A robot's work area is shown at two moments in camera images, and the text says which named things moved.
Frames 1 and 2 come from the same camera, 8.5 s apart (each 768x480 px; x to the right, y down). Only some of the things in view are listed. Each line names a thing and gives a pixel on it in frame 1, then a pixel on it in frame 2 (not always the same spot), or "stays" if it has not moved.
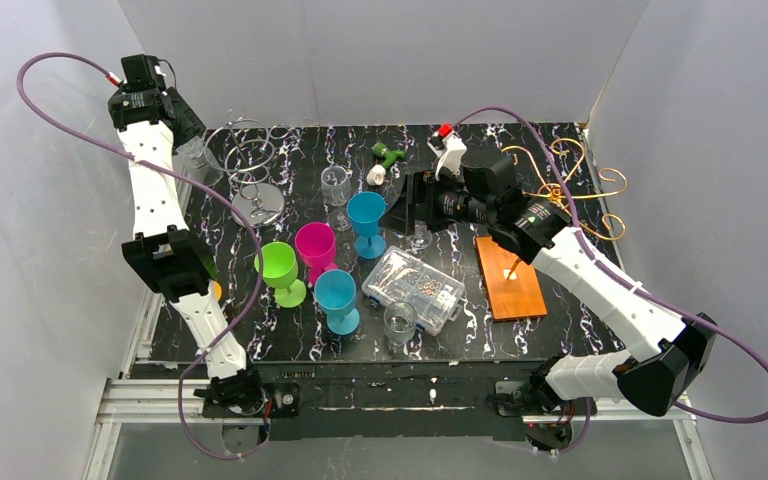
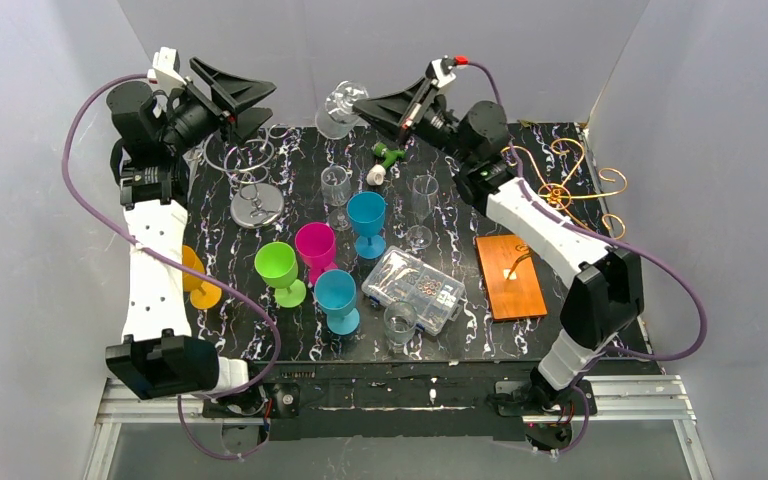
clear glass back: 336,185 stays
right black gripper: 420,201 → 417,109
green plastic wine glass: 280,270 stays
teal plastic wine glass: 366,209 stays
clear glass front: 399,321 stays
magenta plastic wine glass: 315,245 stays
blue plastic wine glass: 336,293 stays
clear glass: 195,160 → 339,117
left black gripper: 189,125 → 215,101
